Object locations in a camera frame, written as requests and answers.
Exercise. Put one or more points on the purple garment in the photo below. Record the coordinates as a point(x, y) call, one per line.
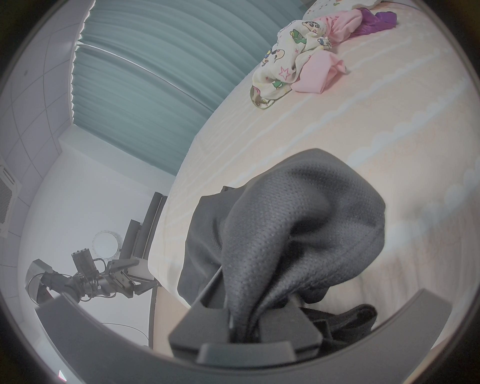
point(375, 20)

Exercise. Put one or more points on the black T-shirt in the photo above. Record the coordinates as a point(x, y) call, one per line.
point(300, 225)

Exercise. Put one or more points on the white ceiling air vent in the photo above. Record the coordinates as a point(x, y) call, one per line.
point(7, 198)

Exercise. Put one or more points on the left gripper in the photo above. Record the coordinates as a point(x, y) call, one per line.
point(116, 283)

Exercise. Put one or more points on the pink garment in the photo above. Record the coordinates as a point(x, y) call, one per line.
point(315, 75)

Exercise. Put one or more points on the bed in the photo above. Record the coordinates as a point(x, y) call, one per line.
point(393, 112)

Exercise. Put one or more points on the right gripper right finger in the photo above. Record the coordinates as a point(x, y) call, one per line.
point(296, 330)

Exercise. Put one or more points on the white printed pyjama top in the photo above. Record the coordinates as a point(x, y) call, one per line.
point(285, 56)

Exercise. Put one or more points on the blue-green curtain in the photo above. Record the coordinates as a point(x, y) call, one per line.
point(131, 112)
point(187, 45)

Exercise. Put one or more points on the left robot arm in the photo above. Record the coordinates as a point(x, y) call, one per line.
point(56, 281)

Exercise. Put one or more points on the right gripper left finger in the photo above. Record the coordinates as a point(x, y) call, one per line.
point(198, 330)

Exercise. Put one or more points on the white printed pillow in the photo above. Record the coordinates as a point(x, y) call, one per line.
point(337, 5)

